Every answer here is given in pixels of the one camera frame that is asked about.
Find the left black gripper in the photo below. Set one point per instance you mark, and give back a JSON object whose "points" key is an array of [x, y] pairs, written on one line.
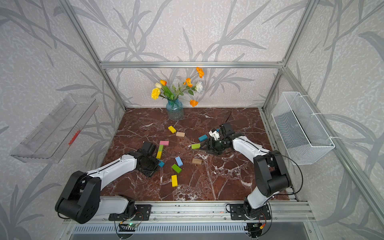
{"points": [[149, 173]]}

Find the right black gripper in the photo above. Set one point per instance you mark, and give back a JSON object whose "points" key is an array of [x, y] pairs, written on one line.
{"points": [[208, 146]]}

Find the teal block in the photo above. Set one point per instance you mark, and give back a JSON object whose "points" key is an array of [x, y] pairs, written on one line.
{"points": [[161, 164], [203, 138]]}

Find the pink block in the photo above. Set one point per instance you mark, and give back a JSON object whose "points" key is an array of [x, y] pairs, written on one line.
{"points": [[164, 143]]}

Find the light green block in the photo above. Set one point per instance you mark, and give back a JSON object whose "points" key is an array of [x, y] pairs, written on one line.
{"points": [[195, 146]]}

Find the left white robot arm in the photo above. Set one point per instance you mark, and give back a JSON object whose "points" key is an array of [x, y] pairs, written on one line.
{"points": [[81, 198]]}

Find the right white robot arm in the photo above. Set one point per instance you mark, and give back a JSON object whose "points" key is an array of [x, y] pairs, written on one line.
{"points": [[271, 173]]}

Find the green block lower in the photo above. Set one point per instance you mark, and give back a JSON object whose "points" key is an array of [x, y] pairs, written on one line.
{"points": [[176, 168]]}

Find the yellow block front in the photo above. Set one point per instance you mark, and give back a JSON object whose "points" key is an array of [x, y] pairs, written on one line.
{"points": [[174, 181]]}

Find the light blue block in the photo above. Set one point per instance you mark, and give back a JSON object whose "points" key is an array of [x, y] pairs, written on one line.
{"points": [[179, 161]]}

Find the tan wooden block lower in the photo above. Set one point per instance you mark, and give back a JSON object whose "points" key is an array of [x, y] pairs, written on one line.
{"points": [[197, 161]]}

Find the tan wooden block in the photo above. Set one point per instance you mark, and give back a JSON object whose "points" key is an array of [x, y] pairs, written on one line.
{"points": [[197, 161], [180, 134]]}

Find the yellow block near vase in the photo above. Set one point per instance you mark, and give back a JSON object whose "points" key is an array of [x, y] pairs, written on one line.
{"points": [[172, 129]]}

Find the tan wooden block upper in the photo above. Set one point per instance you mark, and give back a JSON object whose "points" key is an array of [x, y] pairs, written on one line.
{"points": [[180, 134]]}

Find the blue glass vase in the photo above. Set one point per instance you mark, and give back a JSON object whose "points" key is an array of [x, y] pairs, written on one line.
{"points": [[175, 110]]}

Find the left circuit board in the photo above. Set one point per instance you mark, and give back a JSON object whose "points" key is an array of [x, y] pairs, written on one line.
{"points": [[128, 226]]}

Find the circuit board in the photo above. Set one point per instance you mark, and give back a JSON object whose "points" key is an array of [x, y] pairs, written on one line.
{"points": [[254, 228], [128, 226]]}

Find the artificial flower bouquet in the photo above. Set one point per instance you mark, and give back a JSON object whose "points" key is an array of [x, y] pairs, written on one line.
{"points": [[172, 93]]}

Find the right circuit board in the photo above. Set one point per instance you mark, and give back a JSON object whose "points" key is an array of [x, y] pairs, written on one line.
{"points": [[254, 228]]}

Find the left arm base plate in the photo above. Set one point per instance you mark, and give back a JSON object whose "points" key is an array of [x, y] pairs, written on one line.
{"points": [[135, 212]]}

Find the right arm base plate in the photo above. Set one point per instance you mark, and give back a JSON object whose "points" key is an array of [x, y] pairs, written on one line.
{"points": [[241, 212]]}

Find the white wire mesh basket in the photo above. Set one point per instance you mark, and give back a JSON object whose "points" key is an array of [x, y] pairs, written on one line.
{"points": [[302, 133]]}

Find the clear plastic wall shelf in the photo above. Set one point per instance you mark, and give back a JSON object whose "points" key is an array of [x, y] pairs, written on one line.
{"points": [[51, 139]]}

